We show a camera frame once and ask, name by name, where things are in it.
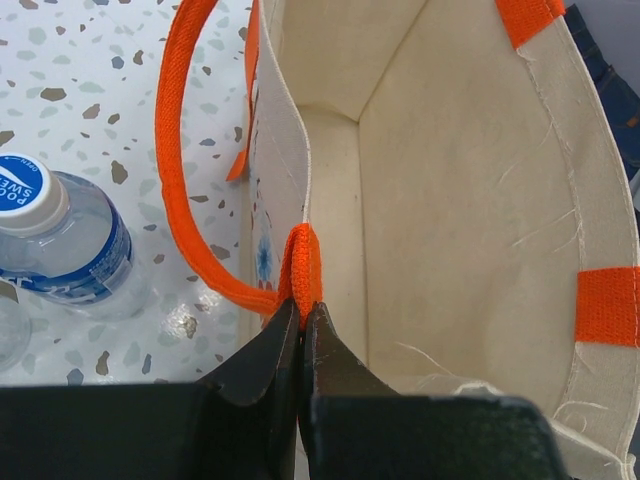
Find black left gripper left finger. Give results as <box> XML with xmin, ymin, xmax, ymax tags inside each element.
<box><xmin>196</xmin><ymin>299</ymin><xmax>300</xmax><ymax>406</ymax></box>

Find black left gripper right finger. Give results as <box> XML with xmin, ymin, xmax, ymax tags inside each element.
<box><xmin>303</xmin><ymin>302</ymin><xmax>399</xmax><ymax>397</ymax></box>

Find beige canvas bag orange handles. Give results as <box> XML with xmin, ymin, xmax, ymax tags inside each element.
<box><xmin>155</xmin><ymin>1</ymin><xmax>639</xmax><ymax>479</ymax></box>

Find blue label water bottle middle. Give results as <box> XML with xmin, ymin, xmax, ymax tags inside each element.
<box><xmin>1</xmin><ymin>153</ymin><xmax>150</xmax><ymax>320</ymax></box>

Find blue label water bottle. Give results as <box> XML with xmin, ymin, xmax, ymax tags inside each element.
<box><xmin>0</xmin><ymin>297</ymin><xmax>31</xmax><ymax>372</ymax></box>
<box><xmin>1</xmin><ymin>153</ymin><xmax>150</xmax><ymax>320</ymax></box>

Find blue label water bottle left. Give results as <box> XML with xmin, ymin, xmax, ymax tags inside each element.
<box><xmin>0</xmin><ymin>297</ymin><xmax>31</xmax><ymax>372</ymax></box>

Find dark blue denim cloth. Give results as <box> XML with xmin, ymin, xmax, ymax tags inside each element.
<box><xmin>564</xmin><ymin>5</ymin><xmax>639</xmax><ymax>180</ymax></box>

